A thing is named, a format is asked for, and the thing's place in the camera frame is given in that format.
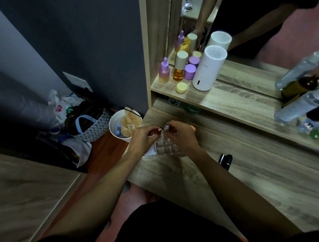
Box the green round container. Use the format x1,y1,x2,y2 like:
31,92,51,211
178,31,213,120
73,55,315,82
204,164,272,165
184,103,203,116

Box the clear plastic bottle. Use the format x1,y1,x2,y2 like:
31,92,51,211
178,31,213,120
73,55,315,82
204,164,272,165
274,89,319,123

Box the checkered bag with blue handle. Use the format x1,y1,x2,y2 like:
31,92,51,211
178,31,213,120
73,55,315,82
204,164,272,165
64,100,112,143

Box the wooden vanity shelf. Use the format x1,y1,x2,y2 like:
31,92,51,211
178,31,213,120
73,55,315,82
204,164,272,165
139,0,319,152

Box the person's left forearm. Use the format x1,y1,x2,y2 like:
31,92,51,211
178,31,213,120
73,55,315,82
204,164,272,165
39,150,149,242

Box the white wall socket plate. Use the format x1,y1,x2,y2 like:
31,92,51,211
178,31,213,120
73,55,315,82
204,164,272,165
62,72,93,93

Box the person's left hand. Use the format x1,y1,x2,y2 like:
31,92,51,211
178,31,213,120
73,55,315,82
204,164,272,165
127,125,162,157

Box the crumpled yellowish plastic bag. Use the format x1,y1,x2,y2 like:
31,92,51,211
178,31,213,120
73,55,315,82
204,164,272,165
120,107,142,138

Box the person's black shorts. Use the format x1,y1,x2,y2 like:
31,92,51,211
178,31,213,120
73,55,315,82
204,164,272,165
110,198,241,242

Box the purple dropper bottle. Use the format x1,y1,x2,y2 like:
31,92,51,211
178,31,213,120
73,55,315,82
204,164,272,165
159,57,170,83

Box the clear acrylic lipstick organizer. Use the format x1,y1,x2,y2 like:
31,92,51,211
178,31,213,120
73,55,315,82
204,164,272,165
153,130,180,157

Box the white cylindrical dehumidifier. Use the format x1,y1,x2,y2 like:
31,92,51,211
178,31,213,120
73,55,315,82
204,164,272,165
192,45,228,92

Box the person's right hand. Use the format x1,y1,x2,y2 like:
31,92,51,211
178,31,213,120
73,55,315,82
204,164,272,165
164,120,203,158

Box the wall mirror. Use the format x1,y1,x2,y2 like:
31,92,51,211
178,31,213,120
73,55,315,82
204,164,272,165
166,0,319,100

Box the white waste bin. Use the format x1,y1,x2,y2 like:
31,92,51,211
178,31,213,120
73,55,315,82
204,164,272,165
109,109,143,143

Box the wooden furniture panel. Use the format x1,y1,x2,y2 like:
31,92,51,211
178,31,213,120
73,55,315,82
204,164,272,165
0,154,86,242

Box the person's leg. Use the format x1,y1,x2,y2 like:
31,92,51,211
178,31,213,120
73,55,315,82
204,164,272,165
96,183,160,242

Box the white paper packet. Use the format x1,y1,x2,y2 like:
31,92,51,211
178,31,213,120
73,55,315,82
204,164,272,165
143,143,160,157

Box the dark olive glass bottle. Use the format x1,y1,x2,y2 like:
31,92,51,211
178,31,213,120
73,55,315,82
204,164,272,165
281,74,319,103

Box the black lipstick tube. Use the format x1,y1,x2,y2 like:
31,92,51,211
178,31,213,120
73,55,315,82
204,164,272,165
218,154,233,171

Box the amber bottle with beige cap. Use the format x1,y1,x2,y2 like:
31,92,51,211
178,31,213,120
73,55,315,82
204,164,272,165
173,51,189,82

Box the person's right forearm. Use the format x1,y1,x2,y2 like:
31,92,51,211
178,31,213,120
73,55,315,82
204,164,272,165
186,147,303,242

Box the white plastic bag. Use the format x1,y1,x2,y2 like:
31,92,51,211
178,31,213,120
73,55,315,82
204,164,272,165
47,89,85,122

